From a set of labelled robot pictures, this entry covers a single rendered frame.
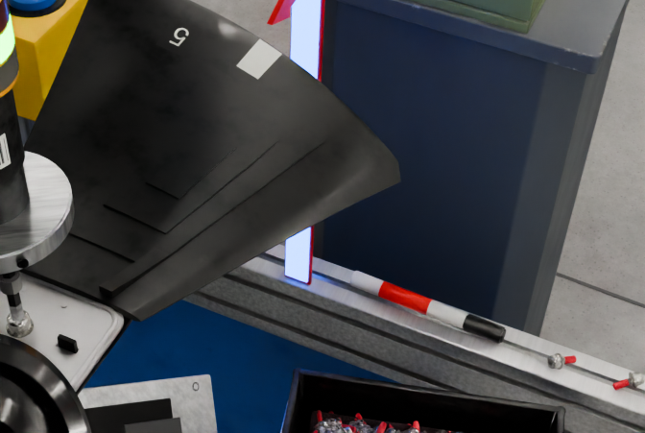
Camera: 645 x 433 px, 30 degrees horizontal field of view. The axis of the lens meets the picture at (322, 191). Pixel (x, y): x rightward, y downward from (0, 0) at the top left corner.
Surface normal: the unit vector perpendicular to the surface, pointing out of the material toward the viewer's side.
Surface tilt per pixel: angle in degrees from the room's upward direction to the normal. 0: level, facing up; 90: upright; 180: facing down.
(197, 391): 50
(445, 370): 90
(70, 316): 0
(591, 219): 0
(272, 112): 18
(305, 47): 90
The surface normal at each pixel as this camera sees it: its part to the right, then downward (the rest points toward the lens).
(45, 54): 0.91, 0.31
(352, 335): -0.41, 0.63
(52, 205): 0.04, -0.71
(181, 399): 0.72, -0.22
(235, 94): 0.29, -0.60
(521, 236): 0.36, 0.66
